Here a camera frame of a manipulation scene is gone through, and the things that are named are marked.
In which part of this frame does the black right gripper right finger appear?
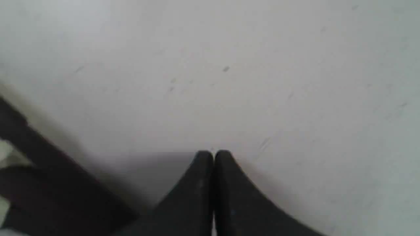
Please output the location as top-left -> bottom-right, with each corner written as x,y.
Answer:
214,150 -> 320,236

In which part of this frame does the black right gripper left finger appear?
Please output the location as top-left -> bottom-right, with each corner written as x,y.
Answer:
115,151 -> 214,236

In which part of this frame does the painted paper folding fan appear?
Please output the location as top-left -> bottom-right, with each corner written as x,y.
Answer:
1,98 -> 138,236

